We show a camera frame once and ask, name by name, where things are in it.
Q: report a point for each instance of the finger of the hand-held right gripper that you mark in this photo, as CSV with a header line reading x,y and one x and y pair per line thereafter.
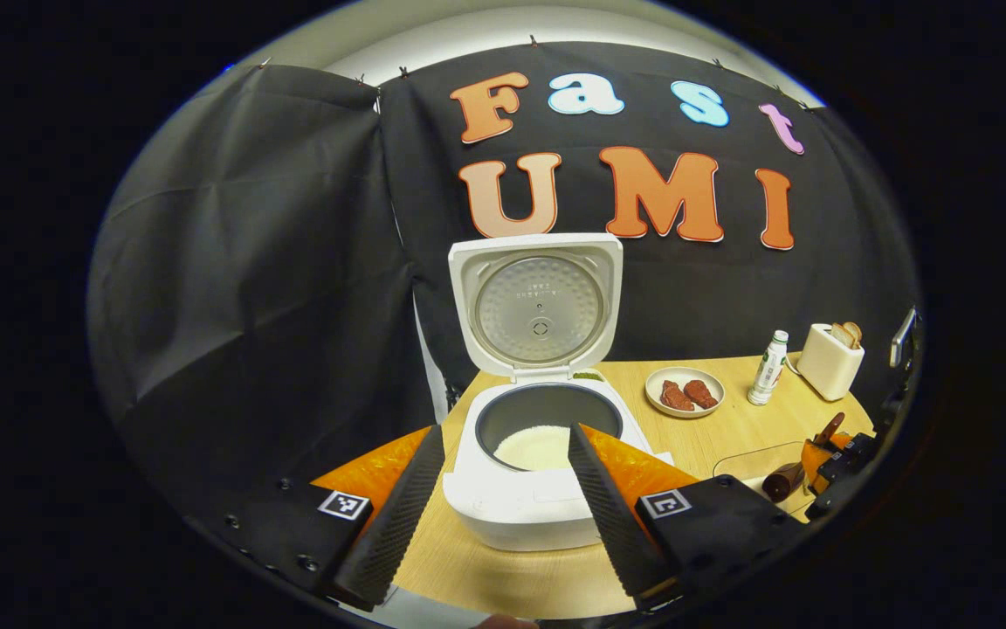
x,y
835,498
852,452

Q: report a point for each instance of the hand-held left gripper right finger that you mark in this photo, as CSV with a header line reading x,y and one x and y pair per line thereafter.
x,y
612,524

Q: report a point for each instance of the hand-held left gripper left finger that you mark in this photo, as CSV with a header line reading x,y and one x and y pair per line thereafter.
x,y
403,524

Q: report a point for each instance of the brown wooden spoon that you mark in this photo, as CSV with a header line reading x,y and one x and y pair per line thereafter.
x,y
782,482

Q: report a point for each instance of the clear plastic rice container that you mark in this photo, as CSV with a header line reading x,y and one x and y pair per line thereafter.
x,y
752,463

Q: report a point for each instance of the white rice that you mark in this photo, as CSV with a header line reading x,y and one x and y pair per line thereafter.
x,y
538,447

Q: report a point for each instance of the white rice cooker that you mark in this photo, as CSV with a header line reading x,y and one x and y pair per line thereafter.
x,y
538,306

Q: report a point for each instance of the toasted bread slice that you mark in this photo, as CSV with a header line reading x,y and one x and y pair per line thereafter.
x,y
855,331
840,335

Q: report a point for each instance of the white toaster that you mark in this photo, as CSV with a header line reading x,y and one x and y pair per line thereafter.
x,y
826,367

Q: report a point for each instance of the white green-label bottle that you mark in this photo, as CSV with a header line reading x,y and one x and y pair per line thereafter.
x,y
767,371

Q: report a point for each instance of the black tripod stand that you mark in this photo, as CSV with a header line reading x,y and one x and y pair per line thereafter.
x,y
452,397

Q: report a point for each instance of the red meat piece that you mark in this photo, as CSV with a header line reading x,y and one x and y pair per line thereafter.
x,y
700,393
676,397

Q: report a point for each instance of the white divided bean dish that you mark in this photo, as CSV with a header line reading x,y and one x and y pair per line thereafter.
x,y
589,376

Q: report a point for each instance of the round white plate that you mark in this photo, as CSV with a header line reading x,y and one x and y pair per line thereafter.
x,y
685,373

